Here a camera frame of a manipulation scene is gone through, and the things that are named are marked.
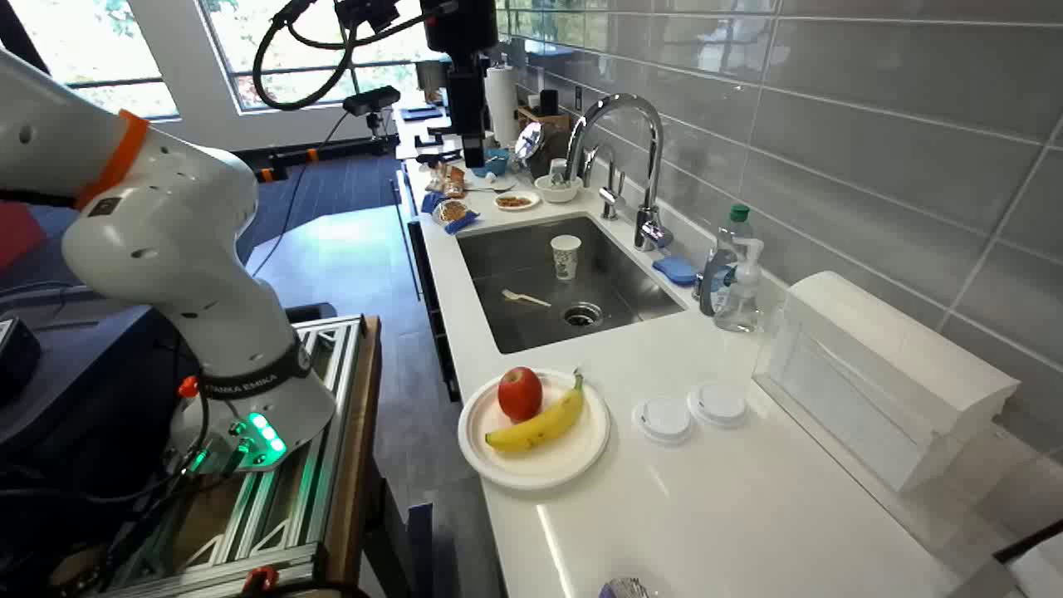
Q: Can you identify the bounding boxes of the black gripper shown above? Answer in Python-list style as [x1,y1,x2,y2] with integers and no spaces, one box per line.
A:
[419,0,503,168]

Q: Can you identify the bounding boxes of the green capped soap bottle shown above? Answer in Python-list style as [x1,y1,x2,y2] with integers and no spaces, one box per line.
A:
[696,200,768,318]

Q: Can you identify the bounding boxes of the clear empty plastic bottle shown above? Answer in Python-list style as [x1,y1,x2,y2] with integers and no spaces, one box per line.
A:
[710,262,768,340]

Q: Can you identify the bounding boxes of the white paper towel roll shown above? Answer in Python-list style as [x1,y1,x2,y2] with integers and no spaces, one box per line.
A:
[483,59,523,148]

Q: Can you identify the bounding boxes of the white plate with fried food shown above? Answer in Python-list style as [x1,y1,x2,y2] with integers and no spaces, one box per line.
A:
[493,185,546,217]

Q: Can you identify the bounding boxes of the white paper bowl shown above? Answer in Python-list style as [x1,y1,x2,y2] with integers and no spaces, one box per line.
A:
[531,168,588,209]

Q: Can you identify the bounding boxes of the stainless steel sink basin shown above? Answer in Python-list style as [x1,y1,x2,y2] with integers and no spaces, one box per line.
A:
[454,214,688,358]

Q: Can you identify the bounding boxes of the small chrome faucet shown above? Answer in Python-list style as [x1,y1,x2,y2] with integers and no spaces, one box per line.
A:
[594,153,633,224]

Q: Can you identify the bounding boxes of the small paper cup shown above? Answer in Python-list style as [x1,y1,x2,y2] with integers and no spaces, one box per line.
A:
[550,234,584,285]

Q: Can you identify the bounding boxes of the white plastic fork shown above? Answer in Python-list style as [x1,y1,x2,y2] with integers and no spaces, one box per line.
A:
[500,285,554,311]

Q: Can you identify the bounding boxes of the tall chrome faucet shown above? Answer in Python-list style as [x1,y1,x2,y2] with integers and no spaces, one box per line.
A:
[563,92,675,254]

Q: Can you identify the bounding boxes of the sink drain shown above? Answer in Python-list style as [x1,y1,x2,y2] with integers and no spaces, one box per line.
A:
[563,300,604,333]

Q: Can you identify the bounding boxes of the blue sponge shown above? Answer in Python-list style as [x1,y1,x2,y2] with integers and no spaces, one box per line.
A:
[651,257,706,291]

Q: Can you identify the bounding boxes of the red apple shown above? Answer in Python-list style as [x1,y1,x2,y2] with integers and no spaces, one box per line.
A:
[495,365,546,424]

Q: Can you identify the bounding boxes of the yellow banana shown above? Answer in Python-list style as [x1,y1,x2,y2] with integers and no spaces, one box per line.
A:
[483,369,588,460]

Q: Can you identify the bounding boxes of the white plate with fruit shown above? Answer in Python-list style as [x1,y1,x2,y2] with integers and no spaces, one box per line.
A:
[454,365,615,496]

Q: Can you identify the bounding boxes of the white round lid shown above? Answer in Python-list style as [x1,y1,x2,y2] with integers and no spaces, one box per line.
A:
[685,380,754,432]
[628,391,699,444]

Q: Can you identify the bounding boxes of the colourful snack packet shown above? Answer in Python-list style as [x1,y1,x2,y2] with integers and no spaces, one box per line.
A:
[594,570,664,598]

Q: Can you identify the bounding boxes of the white paper towel dispenser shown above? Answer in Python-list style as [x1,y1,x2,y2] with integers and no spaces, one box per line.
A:
[754,268,1025,497]

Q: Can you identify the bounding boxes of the black camera on stand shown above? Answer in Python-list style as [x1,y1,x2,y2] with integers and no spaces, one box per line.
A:
[341,82,406,121]

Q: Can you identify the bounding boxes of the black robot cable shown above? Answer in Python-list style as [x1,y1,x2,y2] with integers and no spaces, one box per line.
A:
[249,0,433,114]

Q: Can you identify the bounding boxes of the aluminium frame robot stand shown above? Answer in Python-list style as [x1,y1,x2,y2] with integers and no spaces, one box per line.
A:
[110,311,385,598]

